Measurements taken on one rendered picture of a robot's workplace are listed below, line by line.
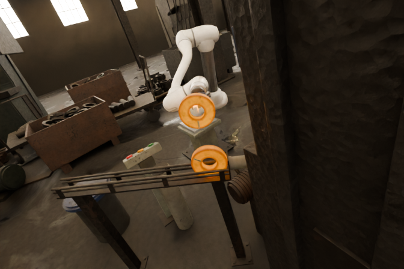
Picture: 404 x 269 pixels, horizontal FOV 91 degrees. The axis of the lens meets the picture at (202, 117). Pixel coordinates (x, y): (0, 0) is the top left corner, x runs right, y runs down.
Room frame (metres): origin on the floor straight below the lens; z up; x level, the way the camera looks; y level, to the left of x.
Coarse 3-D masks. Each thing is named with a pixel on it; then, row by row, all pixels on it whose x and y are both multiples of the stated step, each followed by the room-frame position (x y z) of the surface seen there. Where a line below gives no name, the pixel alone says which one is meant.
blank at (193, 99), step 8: (192, 96) 0.76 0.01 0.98; (200, 96) 0.75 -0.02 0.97; (184, 104) 0.76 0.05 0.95; (192, 104) 0.76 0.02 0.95; (200, 104) 0.75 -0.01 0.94; (208, 104) 0.75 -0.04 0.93; (184, 112) 0.76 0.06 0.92; (208, 112) 0.75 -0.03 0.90; (184, 120) 0.76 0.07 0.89; (192, 120) 0.76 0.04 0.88; (200, 120) 0.75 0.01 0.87; (208, 120) 0.75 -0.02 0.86
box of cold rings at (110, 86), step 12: (108, 72) 4.94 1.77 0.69; (120, 72) 4.29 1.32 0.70; (72, 84) 4.49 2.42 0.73; (84, 84) 3.94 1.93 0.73; (96, 84) 4.03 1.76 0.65; (108, 84) 4.12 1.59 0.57; (120, 84) 4.22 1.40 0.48; (72, 96) 3.80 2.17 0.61; (84, 96) 3.89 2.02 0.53; (96, 96) 3.97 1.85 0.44; (108, 96) 4.07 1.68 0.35; (120, 96) 4.17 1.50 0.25
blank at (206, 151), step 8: (200, 152) 0.67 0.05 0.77; (208, 152) 0.67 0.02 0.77; (216, 152) 0.66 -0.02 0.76; (224, 152) 0.68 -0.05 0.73; (192, 160) 0.68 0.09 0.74; (200, 160) 0.67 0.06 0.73; (216, 160) 0.66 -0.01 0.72; (224, 160) 0.66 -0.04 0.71; (192, 168) 0.68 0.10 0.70; (200, 168) 0.67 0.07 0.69; (208, 168) 0.68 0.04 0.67; (216, 168) 0.66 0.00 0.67; (224, 168) 0.66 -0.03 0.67; (216, 176) 0.67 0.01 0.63
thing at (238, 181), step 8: (240, 176) 0.73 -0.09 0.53; (248, 176) 0.71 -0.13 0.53; (232, 184) 0.70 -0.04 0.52; (240, 184) 0.68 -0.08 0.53; (248, 184) 0.68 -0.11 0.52; (232, 192) 0.70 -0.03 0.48; (240, 192) 0.65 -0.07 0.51; (248, 192) 0.65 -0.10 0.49; (240, 200) 0.64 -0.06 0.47; (248, 200) 0.64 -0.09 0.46; (256, 208) 0.74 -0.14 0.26; (256, 216) 0.75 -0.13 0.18; (256, 224) 0.77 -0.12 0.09
